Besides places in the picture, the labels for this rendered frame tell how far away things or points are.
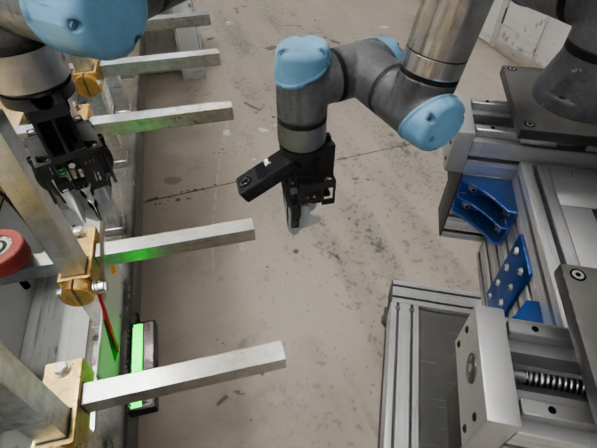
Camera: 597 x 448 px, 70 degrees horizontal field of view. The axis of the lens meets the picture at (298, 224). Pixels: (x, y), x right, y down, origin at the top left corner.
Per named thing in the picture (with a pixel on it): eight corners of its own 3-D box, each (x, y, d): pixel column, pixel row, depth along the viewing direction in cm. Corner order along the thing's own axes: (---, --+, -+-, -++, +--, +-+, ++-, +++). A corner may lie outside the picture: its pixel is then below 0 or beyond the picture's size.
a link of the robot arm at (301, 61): (347, 48, 55) (289, 62, 52) (341, 121, 63) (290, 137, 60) (317, 26, 60) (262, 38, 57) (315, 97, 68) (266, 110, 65)
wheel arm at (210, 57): (219, 60, 107) (218, 44, 105) (221, 66, 105) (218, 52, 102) (5, 82, 99) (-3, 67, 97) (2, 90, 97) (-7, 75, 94)
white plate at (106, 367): (125, 277, 89) (110, 246, 82) (119, 399, 72) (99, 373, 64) (123, 277, 89) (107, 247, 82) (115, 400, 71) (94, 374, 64)
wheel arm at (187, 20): (210, 20, 124) (208, 8, 122) (211, 26, 122) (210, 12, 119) (26, 37, 116) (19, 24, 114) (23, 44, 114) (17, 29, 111)
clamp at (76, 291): (105, 244, 80) (96, 225, 76) (99, 303, 71) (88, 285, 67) (73, 249, 79) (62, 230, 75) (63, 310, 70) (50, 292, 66)
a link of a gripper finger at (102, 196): (110, 240, 57) (85, 188, 50) (98, 213, 60) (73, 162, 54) (133, 230, 58) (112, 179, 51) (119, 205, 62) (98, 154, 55)
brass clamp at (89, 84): (108, 68, 106) (102, 49, 102) (105, 96, 97) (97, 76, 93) (83, 71, 105) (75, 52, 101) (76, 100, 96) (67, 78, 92)
